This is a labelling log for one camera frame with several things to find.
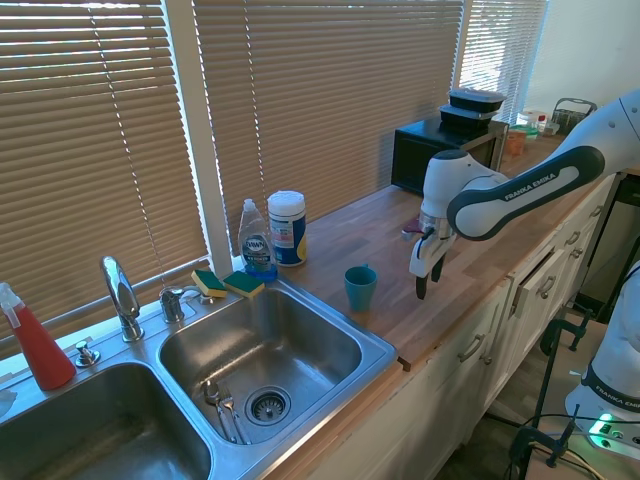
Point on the black microwave oven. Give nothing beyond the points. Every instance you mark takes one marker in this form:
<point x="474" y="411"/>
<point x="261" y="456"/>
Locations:
<point x="415" y="155"/>

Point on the chrome faucet spout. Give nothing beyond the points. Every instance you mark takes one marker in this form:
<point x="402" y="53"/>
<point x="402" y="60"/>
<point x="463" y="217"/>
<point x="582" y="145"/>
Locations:
<point x="122" y="295"/>

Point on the black plastic food container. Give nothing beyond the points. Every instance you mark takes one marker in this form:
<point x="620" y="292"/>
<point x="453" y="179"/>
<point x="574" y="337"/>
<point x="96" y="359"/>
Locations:
<point x="465" y="120"/>
<point x="475" y="100"/>

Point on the tan window blind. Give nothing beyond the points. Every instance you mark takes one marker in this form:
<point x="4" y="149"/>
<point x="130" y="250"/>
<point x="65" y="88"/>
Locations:
<point x="325" y="100"/>
<point x="90" y="150"/>
<point x="500" y="50"/>

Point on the clear dish soap bottle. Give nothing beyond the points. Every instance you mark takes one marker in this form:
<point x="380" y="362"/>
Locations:
<point x="256" y="247"/>

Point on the black metal clamp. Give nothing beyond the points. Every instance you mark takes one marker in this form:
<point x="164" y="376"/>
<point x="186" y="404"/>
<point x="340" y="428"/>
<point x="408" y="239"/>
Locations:
<point x="530" y="440"/>
<point x="555" y="332"/>

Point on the orange box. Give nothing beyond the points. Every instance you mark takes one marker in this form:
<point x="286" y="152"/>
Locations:
<point x="516" y="142"/>

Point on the white kitchen cabinet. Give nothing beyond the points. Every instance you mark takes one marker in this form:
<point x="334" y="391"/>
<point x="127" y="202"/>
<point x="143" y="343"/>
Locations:
<point x="450" y="400"/>

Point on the yellow green sponge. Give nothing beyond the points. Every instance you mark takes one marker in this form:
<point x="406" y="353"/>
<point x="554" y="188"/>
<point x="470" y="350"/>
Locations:
<point x="244" y="285"/>
<point x="210" y="284"/>

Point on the red spray bottle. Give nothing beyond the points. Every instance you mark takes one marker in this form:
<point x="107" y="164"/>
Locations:
<point x="42" y="355"/>

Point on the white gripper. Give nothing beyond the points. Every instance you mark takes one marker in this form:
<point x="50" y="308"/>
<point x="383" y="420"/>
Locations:
<point x="425" y="255"/>

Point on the black dishwasher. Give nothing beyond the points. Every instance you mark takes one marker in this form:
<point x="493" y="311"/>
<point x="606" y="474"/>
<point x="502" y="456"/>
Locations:
<point x="620" y="240"/>

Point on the disinfecting wipes canister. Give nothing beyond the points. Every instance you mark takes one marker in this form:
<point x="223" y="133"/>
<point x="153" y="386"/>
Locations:
<point x="287" y="230"/>

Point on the metal spoon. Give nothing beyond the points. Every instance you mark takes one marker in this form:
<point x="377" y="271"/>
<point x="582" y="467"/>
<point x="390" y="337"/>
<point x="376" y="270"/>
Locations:
<point x="212" y="395"/>

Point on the stainless steel double sink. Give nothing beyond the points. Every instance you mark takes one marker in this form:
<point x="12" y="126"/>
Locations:
<point x="280" y="345"/>

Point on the metal fork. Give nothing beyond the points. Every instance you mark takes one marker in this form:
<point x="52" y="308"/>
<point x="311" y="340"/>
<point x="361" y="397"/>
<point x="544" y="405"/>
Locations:
<point x="231" y="402"/>

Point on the clear plastic container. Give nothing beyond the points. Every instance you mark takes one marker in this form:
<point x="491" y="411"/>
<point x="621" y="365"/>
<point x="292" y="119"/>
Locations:
<point x="530" y="121"/>

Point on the metal drain strainer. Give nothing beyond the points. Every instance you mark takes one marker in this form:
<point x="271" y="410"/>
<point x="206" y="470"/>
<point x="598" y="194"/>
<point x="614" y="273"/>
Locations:
<point x="267" y="406"/>

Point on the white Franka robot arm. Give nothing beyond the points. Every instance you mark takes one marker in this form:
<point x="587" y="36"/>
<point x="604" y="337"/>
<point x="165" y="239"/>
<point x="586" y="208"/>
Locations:
<point x="525" y="192"/>

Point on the teal mug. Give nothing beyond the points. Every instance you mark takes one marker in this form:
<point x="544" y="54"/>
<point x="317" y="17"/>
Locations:
<point x="359" y="292"/>

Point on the chrome sink sprayer knob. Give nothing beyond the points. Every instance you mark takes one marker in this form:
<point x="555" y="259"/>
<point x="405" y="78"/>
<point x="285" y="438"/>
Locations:
<point x="87" y="355"/>

